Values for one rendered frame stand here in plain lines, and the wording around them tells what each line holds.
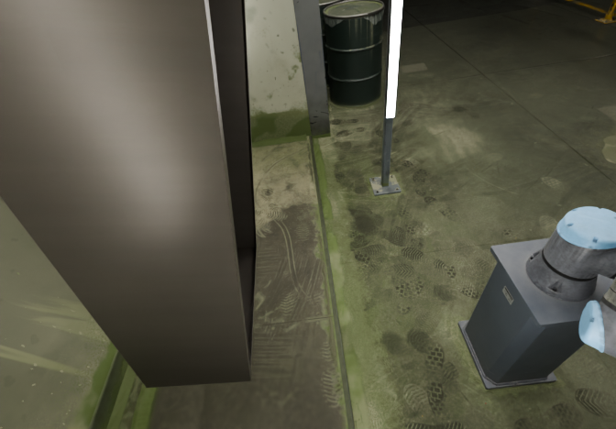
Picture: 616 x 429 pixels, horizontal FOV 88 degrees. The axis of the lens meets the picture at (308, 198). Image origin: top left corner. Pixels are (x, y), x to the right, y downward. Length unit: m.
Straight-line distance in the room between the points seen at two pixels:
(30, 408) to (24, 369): 0.15
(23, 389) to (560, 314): 1.96
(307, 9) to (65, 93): 2.27
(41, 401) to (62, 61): 1.53
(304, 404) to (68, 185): 1.36
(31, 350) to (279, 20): 2.38
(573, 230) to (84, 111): 1.16
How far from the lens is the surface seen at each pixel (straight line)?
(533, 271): 1.32
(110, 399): 1.97
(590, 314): 0.89
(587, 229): 1.17
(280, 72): 2.78
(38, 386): 1.85
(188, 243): 0.65
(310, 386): 1.70
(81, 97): 0.51
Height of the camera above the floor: 1.66
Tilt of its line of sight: 43 degrees down
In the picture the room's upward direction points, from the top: 10 degrees counter-clockwise
